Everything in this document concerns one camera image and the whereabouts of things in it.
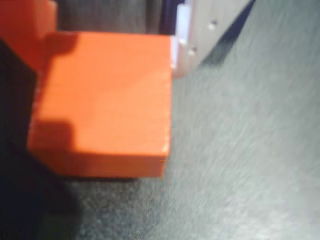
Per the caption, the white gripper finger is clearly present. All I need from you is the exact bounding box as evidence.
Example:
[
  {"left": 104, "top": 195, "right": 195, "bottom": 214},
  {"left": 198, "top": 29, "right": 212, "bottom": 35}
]
[{"left": 170, "top": 0, "right": 256, "bottom": 78}]

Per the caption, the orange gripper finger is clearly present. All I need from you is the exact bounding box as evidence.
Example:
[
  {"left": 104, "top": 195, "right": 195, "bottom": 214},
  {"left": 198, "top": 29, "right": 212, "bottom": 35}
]
[{"left": 0, "top": 0, "right": 59, "bottom": 73}]

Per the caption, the orange wooden cube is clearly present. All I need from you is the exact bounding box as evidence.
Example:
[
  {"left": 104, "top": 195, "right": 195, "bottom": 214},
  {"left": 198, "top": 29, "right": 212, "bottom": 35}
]
[{"left": 26, "top": 31, "right": 174, "bottom": 179}]

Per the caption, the black table mat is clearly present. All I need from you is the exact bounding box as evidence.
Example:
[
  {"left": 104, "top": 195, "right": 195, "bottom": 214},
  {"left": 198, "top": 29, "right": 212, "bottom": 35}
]
[{"left": 0, "top": 0, "right": 320, "bottom": 240}]

